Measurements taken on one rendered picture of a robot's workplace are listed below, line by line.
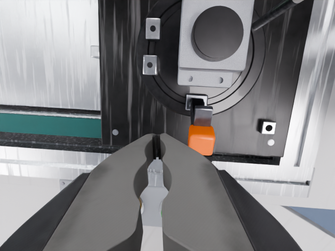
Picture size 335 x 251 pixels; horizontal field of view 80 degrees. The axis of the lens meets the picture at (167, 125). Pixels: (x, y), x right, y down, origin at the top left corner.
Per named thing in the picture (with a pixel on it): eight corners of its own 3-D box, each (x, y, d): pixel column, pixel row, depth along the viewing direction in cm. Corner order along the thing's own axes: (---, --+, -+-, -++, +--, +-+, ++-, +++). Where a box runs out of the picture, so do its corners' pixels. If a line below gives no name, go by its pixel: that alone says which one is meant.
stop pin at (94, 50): (110, 60, 29) (99, 57, 25) (102, 60, 29) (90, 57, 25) (110, 50, 28) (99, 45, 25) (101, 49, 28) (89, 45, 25)
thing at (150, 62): (158, 75, 23) (156, 75, 21) (144, 74, 23) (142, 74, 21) (158, 56, 22) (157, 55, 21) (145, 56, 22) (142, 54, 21)
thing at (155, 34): (161, 42, 22) (159, 39, 20) (147, 41, 22) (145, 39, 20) (162, 22, 21) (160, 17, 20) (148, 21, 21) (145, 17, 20)
